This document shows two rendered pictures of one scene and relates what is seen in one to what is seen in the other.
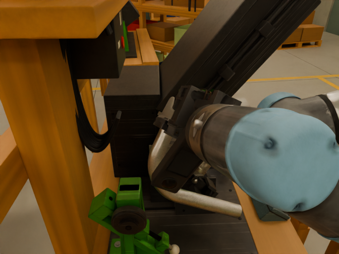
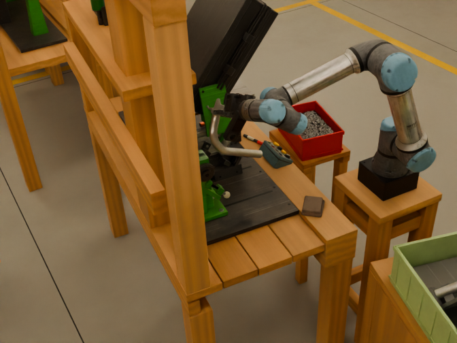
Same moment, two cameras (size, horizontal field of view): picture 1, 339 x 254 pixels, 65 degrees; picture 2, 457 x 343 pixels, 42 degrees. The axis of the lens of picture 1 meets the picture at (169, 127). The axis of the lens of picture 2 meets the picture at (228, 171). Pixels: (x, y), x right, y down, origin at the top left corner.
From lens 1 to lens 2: 1.69 m
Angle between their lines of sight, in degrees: 18
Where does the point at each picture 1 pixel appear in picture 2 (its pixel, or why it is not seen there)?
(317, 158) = (279, 109)
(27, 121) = (145, 128)
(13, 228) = not seen: outside the picture
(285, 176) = (273, 114)
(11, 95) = (139, 116)
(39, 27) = not seen: hidden behind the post
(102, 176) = not seen: hidden behind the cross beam
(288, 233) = (294, 170)
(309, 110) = (279, 93)
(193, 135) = (244, 112)
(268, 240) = (281, 177)
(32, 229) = (15, 294)
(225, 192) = (244, 159)
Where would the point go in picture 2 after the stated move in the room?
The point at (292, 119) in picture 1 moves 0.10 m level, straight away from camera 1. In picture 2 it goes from (272, 101) to (273, 86)
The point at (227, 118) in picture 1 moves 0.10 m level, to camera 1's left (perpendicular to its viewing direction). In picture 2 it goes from (256, 104) to (227, 111)
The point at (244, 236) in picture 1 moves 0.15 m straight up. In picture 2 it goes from (266, 180) to (266, 150)
